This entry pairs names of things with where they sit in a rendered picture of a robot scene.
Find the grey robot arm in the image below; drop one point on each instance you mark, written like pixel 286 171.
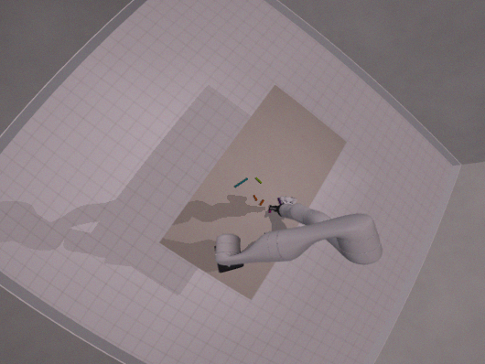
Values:
pixel 354 236

